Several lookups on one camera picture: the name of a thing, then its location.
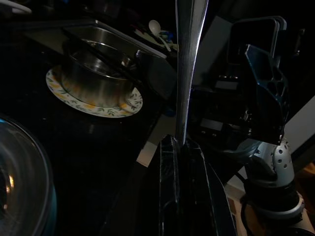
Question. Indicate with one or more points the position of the stainless steel sink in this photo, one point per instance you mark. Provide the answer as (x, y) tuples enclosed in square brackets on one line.
[(110, 34)]

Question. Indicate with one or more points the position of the light blue plate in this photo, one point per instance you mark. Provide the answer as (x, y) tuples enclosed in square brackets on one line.
[(55, 209)]

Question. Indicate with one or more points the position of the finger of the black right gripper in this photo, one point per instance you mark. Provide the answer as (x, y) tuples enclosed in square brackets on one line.
[(270, 98)]

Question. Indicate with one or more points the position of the floral patterned plate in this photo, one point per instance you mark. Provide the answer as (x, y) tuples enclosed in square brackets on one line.
[(73, 104)]

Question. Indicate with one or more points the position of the steel pot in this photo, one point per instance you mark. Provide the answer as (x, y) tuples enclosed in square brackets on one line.
[(98, 86)]

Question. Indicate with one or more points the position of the small blue tool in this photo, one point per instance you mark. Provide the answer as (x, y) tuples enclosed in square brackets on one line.
[(167, 34)]

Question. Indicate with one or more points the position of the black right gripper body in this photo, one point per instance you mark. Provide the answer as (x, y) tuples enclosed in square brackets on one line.
[(221, 115)]

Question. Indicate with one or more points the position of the white three-tier storage rack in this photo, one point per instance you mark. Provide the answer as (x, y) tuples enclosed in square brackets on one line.
[(25, 10)]

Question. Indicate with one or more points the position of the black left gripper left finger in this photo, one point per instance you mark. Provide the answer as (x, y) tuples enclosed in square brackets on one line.
[(169, 191)]

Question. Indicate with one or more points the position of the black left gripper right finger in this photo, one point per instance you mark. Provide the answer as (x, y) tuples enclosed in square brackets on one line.
[(204, 204)]

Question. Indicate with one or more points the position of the black chopstick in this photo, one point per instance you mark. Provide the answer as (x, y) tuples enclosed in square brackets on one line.
[(115, 69), (98, 52)]

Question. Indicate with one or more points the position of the pale green cloth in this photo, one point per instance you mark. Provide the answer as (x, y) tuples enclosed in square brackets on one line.
[(145, 35)]

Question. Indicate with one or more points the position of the white plastic ladle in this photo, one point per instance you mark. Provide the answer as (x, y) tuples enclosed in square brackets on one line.
[(154, 25)]

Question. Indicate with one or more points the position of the wide steel bowl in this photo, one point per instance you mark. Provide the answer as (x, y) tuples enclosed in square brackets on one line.
[(19, 172)]

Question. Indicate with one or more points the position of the steel spoon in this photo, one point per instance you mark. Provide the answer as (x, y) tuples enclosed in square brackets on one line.
[(188, 73)]

